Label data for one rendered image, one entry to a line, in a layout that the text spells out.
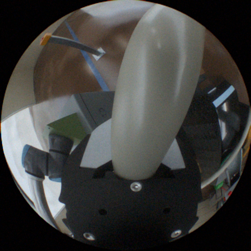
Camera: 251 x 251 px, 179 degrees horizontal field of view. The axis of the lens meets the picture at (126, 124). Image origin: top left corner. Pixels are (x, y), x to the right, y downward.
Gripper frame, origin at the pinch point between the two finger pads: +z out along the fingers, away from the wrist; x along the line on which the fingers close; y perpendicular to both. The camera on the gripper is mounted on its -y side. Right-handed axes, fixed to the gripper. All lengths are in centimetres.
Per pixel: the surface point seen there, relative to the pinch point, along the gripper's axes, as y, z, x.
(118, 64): -24, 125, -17
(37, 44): -343, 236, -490
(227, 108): -3, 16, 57
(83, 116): 15.1, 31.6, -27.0
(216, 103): -2, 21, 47
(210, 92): -7, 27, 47
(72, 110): 12, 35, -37
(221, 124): 8, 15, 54
